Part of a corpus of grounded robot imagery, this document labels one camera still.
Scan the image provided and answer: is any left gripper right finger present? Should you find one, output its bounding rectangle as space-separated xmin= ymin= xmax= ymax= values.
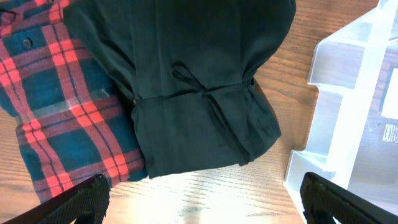
xmin=300 ymin=172 xmax=397 ymax=224

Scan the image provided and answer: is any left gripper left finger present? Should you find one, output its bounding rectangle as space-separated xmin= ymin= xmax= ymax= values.
xmin=4 ymin=174 xmax=110 ymax=224

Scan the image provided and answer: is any clear plastic storage bin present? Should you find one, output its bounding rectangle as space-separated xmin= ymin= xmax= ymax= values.
xmin=284 ymin=1 xmax=397 ymax=213

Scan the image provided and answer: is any red navy plaid shirt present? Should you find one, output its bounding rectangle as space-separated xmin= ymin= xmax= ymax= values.
xmin=1 ymin=0 xmax=147 ymax=202

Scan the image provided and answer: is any white label in bin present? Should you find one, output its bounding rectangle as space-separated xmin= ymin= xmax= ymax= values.
xmin=381 ymin=68 xmax=398 ymax=119

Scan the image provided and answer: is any large black folded garment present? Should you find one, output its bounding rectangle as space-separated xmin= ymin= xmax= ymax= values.
xmin=63 ymin=0 xmax=296 ymax=178

